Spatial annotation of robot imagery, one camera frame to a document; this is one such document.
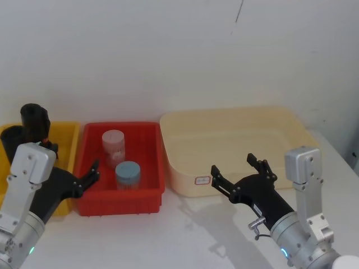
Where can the black cylinder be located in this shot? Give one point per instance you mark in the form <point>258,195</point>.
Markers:
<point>35,120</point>

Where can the red plastic bin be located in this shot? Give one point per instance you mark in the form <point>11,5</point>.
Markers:
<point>148,157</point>

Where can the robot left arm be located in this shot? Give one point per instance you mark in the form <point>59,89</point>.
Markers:
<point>26,168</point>

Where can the clear jar pink lid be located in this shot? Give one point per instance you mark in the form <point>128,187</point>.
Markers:
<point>113,145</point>

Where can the white label red border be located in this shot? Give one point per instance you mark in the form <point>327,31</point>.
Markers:
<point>203,180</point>

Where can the cream plastic tray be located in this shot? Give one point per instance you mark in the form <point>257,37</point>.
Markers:
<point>224,140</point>

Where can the clear jar blue lid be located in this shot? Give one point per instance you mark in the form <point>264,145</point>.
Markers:
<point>128,175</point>

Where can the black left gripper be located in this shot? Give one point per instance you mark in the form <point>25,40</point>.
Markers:
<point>57,185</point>

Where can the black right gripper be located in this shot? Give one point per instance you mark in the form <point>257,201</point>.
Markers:
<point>261,193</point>

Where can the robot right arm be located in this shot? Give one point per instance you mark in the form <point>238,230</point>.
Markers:
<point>304,179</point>

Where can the yellow plastic bin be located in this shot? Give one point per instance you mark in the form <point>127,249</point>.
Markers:
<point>66,145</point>

